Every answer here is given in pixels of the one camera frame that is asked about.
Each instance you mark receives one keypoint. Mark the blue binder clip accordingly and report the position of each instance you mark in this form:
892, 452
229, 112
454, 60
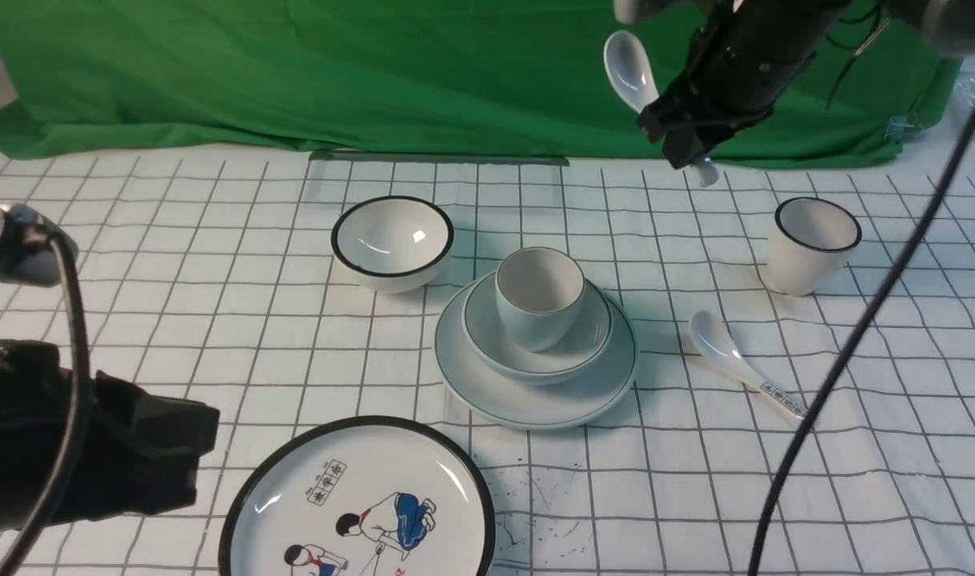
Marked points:
903, 129

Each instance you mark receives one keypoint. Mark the white checkered tablecloth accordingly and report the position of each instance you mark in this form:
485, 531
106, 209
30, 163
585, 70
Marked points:
211, 276

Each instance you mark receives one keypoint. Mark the green-rimmed white cup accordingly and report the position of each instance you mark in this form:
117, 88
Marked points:
539, 292

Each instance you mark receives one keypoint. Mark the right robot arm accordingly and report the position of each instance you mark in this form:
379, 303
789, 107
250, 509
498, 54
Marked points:
947, 26

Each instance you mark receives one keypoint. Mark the plain white ceramic spoon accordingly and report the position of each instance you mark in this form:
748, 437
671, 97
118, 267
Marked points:
630, 75

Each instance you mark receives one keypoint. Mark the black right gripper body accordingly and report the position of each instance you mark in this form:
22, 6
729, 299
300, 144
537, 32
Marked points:
746, 56

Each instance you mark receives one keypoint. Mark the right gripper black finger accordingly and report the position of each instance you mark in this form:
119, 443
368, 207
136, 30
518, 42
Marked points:
690, 128

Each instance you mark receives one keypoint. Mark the black-rimmed white cup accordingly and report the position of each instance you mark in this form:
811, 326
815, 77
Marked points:
810, 241

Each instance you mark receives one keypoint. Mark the black-rimmed white bowl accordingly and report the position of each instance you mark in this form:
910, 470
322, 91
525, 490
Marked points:
393, 244

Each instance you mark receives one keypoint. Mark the black-rimmed illustrated plate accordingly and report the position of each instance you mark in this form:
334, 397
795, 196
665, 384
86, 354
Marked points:
369, 495

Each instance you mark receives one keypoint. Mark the green-rimmed white bowl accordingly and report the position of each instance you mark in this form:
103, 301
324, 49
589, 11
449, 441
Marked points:
535, 352

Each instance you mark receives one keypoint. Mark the white spoon with lettering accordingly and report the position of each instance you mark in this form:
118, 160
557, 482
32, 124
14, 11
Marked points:
714, 342

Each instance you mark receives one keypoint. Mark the green backdrop cloth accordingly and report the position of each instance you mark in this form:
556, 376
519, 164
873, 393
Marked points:
524, 78

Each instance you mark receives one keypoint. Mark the green-rimmed white plate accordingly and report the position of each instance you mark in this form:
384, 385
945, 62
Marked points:
588, 372

